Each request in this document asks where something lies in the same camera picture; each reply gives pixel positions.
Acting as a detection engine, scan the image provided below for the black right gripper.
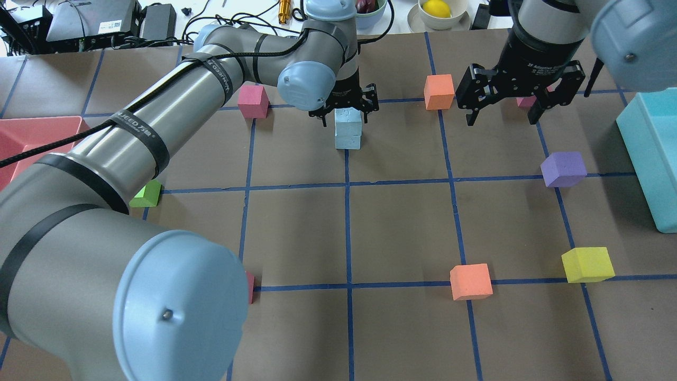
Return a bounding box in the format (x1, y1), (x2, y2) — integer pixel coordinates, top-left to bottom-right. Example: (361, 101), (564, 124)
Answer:
(455, 26), (585, 127)

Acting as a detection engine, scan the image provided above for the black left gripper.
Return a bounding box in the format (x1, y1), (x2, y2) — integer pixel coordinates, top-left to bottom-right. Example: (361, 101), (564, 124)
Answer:
(308, 70), (380, 128)

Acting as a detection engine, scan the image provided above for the light blue block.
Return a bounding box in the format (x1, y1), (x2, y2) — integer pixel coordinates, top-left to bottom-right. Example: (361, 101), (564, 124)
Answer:
(334, 107), (363, 137)
(334, 133), (362, 150)

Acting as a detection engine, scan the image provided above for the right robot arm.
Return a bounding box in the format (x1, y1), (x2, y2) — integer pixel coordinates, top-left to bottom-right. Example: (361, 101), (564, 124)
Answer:
(455, 1), (676, 126)

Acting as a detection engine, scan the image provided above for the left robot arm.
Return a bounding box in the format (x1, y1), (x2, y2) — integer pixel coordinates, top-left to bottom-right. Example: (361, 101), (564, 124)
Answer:
(2, 1), (362, 380)

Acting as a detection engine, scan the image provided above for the pink block, far right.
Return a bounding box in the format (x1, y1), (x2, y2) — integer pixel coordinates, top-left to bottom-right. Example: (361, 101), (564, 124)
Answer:
(516, 84), (556, 109)

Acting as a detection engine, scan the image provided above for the pink block,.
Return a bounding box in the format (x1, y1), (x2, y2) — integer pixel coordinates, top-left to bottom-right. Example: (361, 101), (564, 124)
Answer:
(516, 84), (556, 109)
(237, 85), (269, 119)
(245, 271), (255, 305)

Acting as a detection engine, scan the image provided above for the orange block, far right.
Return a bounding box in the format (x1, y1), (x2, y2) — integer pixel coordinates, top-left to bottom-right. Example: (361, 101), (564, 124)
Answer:
(424, 73), (455, 111)

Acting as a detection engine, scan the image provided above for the orange block,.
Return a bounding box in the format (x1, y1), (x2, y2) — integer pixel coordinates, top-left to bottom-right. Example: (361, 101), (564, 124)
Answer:
(450, 263), (493, 301)
(424, 73), (455, 111)

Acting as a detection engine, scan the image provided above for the purple block, right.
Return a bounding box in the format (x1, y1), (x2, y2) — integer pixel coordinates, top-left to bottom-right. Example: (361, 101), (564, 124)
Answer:
(540, 151), (588, 188)

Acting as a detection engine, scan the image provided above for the blue bowl with fruit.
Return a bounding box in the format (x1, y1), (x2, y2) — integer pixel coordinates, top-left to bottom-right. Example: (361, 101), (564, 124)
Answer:
(355, 0), (387, 30)

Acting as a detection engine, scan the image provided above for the pink block, far left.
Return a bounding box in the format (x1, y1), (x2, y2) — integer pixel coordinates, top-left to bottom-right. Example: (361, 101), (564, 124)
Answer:
(237, 85), (269, 119)

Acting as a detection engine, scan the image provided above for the white bowl with lemon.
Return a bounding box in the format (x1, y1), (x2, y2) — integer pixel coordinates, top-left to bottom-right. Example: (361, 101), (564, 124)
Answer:
(408, 1), (471, 32)

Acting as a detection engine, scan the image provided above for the teal plastic tray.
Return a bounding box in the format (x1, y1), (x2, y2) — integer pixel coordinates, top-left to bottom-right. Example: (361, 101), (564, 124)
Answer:
(617, 87), (676, 233)

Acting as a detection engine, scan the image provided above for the yellow foam block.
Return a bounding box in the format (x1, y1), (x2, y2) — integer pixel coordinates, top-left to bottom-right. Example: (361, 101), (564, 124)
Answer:
(561, 247), (616, 284)

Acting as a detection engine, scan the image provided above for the orange block, near right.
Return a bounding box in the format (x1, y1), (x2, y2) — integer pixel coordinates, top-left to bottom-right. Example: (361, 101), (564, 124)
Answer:
(450, 263), (493, 301)

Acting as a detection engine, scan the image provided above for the pink block, near left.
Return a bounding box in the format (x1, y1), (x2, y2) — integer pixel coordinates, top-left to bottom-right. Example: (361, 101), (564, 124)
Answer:
(245, 271), (255, 305)

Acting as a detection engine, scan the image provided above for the black power adapter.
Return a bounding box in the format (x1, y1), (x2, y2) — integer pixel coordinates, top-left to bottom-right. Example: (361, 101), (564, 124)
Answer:
(140, 3), (176, 41)

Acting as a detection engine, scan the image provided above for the green foam block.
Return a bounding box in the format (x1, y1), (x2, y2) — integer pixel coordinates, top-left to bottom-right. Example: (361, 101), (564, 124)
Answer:
(129, 180), (162, 208)

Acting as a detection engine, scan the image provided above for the pink plastic tray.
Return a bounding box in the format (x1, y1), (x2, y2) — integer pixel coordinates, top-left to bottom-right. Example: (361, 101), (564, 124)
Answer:
(1, 116), (90, 191)

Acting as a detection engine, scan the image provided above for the black arm cable, left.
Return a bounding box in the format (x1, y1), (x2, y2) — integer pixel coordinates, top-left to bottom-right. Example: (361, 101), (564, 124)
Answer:
(0, 0), (396, 170)

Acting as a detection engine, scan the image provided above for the orange screwdriver handle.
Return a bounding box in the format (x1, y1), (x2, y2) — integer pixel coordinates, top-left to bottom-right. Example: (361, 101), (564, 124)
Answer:
(278, 0), (292, 25)

